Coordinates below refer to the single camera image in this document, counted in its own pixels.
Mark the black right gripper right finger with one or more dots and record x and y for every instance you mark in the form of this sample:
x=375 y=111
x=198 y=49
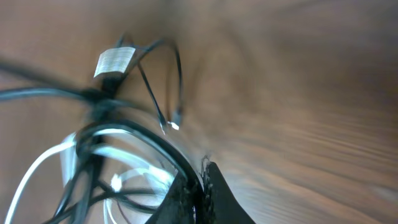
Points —
x=221 y=207

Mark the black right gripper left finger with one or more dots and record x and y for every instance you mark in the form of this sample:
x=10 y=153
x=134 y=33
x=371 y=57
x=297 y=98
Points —
x=177 y=206

